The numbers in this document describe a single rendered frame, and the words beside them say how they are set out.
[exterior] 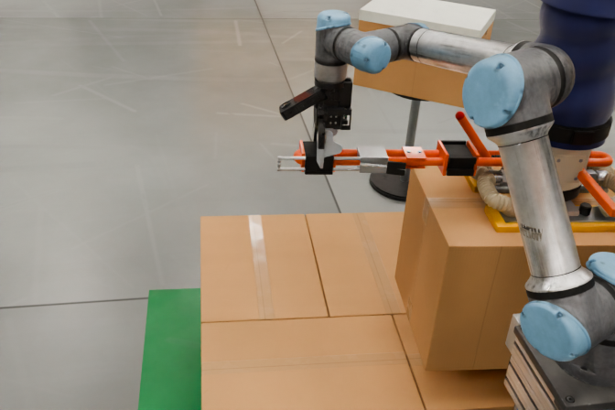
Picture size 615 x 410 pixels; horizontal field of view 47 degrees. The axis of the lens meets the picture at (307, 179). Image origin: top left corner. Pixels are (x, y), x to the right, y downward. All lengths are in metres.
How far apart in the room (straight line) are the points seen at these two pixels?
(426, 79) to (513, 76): 2.41
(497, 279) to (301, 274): 0.83
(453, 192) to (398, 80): 1.79
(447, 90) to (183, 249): 1.51
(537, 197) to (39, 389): 2.09
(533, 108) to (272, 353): 1.19
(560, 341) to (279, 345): 1.05
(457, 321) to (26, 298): 2.02
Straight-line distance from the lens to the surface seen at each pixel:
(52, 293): 3.30
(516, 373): 1.71
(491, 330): 1.91
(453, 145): 1.83
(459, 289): 1.79
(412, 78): 3.63
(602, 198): 1.75
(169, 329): 3.03
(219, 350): 2.14
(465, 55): 1.46
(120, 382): 2.84
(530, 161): 1.25
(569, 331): 1.27
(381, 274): 2.46
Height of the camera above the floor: 2.01
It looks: 30 degrees down
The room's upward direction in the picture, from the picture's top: 4 degrees clockwise
